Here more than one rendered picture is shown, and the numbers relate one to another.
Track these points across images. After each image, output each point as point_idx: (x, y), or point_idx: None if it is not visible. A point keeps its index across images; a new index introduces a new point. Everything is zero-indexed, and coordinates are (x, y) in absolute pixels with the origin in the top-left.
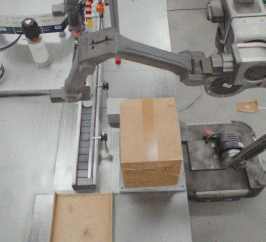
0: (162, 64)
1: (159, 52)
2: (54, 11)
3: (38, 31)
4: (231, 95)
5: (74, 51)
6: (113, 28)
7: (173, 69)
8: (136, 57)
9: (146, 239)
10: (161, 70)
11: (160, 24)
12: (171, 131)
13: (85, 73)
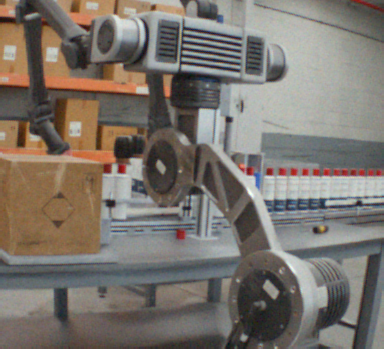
0: (54, 20)
1: (59, 10)
2: (147, 129)
3: (125, 152)
4: (167, 201)
5: (157, 216)
6: None
7: (62, 34)
8: (40, 4)
9: None
10: (204, 253)
11: (291, 246)
12: (48, 160)
13: (17, 20)
